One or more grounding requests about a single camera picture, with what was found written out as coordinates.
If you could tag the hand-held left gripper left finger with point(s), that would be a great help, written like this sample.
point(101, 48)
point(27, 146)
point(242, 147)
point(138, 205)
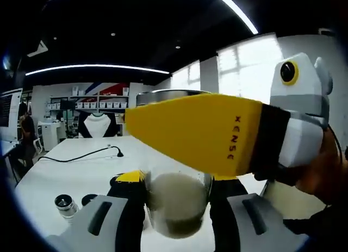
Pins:
point(103, 219)

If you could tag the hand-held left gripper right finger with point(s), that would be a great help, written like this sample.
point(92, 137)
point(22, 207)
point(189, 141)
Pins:
point(250, 222)

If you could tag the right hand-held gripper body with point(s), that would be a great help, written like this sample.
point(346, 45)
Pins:
point(296, 83)

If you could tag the small seasoning bottle white powder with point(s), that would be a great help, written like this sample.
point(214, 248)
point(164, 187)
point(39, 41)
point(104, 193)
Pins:
point(66, 205)

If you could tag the large seasoning bottle white powder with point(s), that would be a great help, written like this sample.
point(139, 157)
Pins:
point(176, 197)

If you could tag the person's right hand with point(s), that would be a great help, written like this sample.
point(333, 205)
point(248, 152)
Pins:
point(320, 173)

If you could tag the white storage shelf with bins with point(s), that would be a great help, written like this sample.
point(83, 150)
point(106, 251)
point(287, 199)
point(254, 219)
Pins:
point(108, 100)

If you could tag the office chair with white shirt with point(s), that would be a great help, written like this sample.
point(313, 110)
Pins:
point(98, 125)

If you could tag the bright ceiling light strip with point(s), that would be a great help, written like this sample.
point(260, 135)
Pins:
point(236, 11)

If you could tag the white drawer cabinet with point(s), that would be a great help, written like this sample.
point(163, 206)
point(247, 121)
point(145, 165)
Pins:
point(51, 135)

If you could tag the curved ceiling light strip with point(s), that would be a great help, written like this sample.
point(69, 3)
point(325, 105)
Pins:
point(95, 67)

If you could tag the black shelf monitor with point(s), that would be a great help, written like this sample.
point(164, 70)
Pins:
point(67, 104)

